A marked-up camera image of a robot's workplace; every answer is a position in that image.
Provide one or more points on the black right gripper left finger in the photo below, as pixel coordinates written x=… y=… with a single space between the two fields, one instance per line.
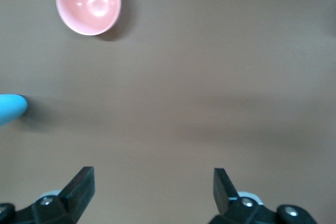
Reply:
x=68 y=203

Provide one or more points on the blue plastic cup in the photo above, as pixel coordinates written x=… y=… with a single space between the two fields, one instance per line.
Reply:
x=13 y=108

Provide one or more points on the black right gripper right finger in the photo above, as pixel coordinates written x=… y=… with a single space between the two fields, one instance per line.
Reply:
x=236 y=208

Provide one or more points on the pink bowl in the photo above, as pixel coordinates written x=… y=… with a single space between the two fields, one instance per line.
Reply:
x=89 y=3

